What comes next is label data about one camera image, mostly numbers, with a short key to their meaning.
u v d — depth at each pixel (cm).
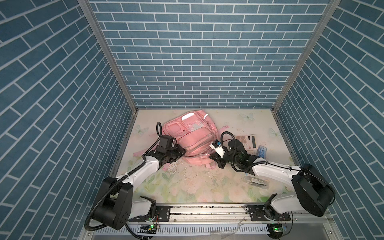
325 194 44
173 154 75
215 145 73
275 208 62
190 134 99
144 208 62
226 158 75
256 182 83
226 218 73
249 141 99
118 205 41
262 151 96
